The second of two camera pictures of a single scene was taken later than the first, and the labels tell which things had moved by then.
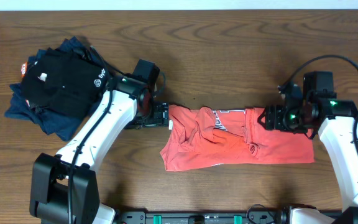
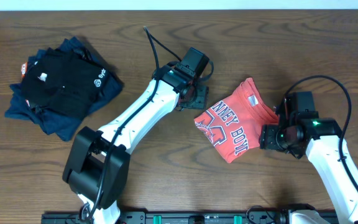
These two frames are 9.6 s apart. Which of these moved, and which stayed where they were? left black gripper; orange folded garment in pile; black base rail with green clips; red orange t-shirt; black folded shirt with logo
Moved: red orange t-shirt; left black gripper
Stayed: orange folded garment in pile; black folded shirt with logo; black base rail with green clips
